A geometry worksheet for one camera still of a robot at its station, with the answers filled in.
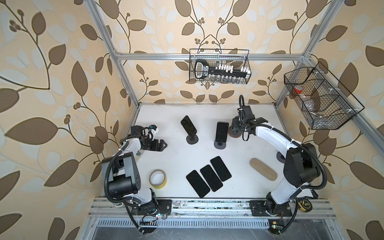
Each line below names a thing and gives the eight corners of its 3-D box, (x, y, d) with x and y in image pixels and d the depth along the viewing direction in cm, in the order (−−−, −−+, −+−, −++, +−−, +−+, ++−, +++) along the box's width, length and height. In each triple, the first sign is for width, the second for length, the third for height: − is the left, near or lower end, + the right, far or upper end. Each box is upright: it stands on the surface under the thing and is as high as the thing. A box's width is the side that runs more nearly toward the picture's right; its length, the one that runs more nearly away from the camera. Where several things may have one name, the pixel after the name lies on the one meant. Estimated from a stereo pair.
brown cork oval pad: (247, 163, 91) (248, 162, 89) (252, 157, 93) (253, 155, 91) (272, 183, 83) (274, 182, 81) (277, 176, 86) (279, 174, 84)
